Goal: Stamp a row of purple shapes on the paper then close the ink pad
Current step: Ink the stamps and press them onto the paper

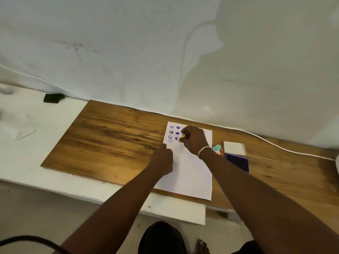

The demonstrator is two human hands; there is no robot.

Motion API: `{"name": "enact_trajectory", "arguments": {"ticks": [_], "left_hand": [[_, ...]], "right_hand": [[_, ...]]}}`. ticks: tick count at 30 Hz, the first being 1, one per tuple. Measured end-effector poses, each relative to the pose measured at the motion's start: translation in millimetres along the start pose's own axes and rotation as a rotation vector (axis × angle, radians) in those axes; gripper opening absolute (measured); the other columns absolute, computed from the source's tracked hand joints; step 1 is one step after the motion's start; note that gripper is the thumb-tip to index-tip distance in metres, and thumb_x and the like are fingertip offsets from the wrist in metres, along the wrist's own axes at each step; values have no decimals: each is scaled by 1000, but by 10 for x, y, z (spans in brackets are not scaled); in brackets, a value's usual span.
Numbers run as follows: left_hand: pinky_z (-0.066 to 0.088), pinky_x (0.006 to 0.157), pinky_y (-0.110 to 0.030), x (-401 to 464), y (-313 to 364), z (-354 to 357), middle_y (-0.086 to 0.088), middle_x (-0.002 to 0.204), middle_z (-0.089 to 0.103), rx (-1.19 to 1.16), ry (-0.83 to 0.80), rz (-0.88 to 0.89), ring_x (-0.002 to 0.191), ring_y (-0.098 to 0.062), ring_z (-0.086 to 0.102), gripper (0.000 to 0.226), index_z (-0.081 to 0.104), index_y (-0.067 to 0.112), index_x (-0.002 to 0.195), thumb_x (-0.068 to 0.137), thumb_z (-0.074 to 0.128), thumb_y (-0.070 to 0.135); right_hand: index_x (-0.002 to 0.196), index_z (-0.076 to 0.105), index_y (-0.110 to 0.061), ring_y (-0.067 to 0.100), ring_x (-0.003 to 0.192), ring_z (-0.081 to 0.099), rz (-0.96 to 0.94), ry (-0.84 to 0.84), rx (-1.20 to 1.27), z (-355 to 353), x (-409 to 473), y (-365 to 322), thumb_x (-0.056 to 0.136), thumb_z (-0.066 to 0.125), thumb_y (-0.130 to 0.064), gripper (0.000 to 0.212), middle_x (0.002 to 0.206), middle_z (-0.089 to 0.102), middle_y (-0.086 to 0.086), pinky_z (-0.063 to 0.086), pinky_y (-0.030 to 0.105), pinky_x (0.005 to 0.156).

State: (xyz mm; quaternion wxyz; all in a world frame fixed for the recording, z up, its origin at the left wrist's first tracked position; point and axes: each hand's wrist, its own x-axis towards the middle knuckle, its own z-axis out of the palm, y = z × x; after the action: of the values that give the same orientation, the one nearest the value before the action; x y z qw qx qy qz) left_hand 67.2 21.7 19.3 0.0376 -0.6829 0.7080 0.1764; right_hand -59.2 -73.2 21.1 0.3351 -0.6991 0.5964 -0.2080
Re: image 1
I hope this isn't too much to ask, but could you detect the person's right hand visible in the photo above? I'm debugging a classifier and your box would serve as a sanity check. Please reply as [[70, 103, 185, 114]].
[[179, 126, 211, 156]]

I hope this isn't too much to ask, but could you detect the person's left hand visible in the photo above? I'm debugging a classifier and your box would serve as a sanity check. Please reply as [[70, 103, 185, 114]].
[[148, 143, 174, 177]]

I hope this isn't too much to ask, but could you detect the white stamped paper sheet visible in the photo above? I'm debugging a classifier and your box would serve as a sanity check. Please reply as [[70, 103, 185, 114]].
[[153, 121, 213, 201]]

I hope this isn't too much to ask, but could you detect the white ink pad lid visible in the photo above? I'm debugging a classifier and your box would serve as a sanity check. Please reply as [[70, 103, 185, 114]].
[[223, 141, 247, 156]]

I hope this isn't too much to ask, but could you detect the purple ink pad base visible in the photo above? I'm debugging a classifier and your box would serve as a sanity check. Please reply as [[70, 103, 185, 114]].
[[225, 153, 250, 173]]

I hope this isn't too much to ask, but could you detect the person's left forearm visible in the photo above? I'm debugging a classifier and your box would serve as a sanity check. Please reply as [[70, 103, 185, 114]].
[[54, 166, 163, 254]]

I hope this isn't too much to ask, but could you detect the person's right forearm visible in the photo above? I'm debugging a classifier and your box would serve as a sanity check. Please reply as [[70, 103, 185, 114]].
[[198, 148, 339, 254]]

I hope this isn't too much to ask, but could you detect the white wristband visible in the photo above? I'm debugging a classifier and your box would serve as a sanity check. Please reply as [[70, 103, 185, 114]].
[[197, 146, 212, 159]]

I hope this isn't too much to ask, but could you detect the wooden board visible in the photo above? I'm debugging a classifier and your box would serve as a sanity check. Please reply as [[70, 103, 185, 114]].
[[40, 99, 339, 233]]

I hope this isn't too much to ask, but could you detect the small black object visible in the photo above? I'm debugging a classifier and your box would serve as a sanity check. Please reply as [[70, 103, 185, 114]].
[[43, 93, 66, 104]]

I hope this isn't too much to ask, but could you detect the clear plastic bag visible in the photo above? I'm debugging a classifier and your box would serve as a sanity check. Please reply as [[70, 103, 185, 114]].
[[0, 111, 36, 142]]

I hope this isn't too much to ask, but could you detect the white cable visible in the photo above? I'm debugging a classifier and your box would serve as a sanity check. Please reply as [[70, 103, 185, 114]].
[[0, 63, 336, 162]]

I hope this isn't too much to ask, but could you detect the black cable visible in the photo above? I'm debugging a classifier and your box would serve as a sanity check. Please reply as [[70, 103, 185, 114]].
[[0, 235, 71, 254]]

